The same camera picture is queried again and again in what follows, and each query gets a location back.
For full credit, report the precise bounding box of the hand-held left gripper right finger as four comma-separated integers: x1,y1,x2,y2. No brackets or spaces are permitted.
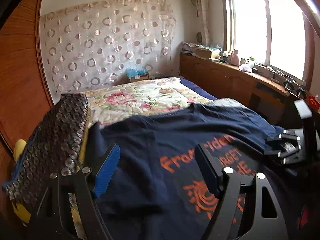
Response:
194,143,290,240

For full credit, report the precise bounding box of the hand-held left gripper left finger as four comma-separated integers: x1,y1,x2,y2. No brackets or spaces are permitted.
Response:
27,144,121,240

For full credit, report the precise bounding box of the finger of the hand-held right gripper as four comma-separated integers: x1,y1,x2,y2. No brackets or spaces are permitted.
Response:
262,142,302,165
266,129,301,143

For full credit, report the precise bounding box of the navy t-shirt with orange print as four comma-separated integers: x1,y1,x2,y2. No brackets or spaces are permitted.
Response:
89,102,302,240

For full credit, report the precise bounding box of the dark circle-patterned pillow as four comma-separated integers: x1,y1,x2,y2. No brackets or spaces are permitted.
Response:
2,94,88,205

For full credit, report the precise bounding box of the blue floral bed sheet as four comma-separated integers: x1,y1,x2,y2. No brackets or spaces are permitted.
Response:
212,97,250,110

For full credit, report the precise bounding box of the navy blanket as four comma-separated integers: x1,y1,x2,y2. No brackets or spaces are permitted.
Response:
180,78,218,102

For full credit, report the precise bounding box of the colourful floral quilt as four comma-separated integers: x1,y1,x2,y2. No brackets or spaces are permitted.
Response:
85,77,193,127

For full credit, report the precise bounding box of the wooden cabinet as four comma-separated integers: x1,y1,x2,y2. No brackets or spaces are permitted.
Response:
179,54,294,119

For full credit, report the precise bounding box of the yellow pillow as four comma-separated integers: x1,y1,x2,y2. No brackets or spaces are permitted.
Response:
12,140,33,227

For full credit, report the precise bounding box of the pink bottle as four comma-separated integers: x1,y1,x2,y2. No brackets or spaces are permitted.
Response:
230,49,241,66

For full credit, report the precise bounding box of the cardboard box with blue packs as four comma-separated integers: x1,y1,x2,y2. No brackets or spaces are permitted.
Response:
126,67,150,83

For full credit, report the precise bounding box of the window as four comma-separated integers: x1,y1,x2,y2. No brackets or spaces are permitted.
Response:
220,0,315,82

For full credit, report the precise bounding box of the flat cardboard box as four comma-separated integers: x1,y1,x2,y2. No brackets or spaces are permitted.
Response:
194,47,221,60

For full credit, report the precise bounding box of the wooden headboard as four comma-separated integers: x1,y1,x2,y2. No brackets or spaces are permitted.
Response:
0,0,55,155

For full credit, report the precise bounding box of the sheer circle-patterned curtain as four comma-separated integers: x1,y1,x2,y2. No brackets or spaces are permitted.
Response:
40,0,177,93

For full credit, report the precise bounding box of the patterned window curtain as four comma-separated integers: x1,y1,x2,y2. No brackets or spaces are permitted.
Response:
192,0,210,46

